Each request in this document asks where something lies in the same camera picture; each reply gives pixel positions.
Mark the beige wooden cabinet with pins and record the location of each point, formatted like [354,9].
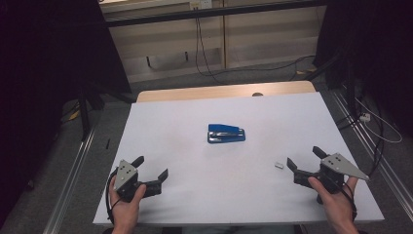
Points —
[259,39]

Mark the wooden table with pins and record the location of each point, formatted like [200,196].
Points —
[211,92]

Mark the person's right hand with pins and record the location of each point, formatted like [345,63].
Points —
[336,203]

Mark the small black stick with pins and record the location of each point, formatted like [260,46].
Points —
[107,143]

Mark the person's left hand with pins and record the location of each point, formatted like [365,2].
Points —
[125,211]

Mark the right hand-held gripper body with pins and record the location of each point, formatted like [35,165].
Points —
[337,164]

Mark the white power plug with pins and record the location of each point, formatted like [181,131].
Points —
[365,117]

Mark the blue stapler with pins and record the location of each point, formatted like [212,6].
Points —
[226,134]

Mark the black curtain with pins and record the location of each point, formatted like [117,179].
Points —
[39,81]
[373,48]

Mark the brown table grommet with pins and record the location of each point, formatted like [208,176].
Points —
[257,94]

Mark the black metal stand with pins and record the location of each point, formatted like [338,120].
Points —
[85,110]

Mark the aluminium floor rail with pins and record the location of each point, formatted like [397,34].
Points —
[69,182]
[373,152]

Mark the white wall socket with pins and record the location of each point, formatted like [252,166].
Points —
[201,4]

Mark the white table mat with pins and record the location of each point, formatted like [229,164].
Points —
[227,188]

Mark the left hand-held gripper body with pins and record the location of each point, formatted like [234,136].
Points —
[126,175]

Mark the black metal crossbar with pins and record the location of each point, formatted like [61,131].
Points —
[211,13]

